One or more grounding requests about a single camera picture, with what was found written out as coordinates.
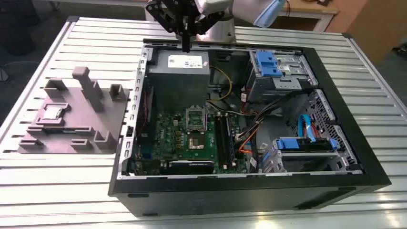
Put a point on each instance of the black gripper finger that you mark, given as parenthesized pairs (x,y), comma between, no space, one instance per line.
(169,25)
(206,25)

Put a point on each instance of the silver CPU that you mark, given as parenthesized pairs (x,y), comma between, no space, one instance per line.
(52,114)

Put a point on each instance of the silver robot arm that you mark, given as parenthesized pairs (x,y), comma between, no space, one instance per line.
(222,31)

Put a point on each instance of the CPU socket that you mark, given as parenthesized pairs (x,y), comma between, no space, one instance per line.
(197,143)

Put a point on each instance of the blue drive carrier latch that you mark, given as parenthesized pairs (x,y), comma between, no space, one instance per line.
(266,64)

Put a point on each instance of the grey power supply unit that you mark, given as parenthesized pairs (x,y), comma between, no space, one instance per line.
(178,90)

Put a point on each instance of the wooden desk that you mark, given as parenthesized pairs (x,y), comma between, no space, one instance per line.
(305,9)

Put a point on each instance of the silver drive bay cage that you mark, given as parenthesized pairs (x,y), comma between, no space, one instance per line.
(286,87)

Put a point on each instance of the thin locking lever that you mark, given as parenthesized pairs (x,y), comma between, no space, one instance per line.
(207,121)

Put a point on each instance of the black equipment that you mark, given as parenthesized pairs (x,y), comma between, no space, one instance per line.
(16,35)

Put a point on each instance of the grey parts rack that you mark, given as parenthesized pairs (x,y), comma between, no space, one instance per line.
(79,119)

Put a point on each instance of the black RAM slot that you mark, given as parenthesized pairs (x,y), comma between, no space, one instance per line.
(219,140)

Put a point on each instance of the installed RAM stick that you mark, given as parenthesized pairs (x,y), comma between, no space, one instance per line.
(229,140)

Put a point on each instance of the green motherboard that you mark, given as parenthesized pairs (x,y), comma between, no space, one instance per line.
(169,148)

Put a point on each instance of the wooden cabinet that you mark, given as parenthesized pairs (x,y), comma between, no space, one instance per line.
(375,23)

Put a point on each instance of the loose RAM stick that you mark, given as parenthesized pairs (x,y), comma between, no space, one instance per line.
(60,131)

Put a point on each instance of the black graphics card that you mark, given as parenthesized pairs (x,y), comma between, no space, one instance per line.
(191,167)

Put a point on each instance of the hard disk in blue carrier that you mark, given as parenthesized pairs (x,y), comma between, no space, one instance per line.
(309,145)

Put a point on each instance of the black chair base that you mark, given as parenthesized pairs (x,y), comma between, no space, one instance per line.
(401,48)

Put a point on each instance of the silver disk bay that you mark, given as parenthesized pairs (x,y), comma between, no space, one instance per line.
(318,154)

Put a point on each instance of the black PC case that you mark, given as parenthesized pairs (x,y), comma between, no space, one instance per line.
(222,198)

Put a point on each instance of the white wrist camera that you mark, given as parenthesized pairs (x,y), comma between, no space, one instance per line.
(213,7)

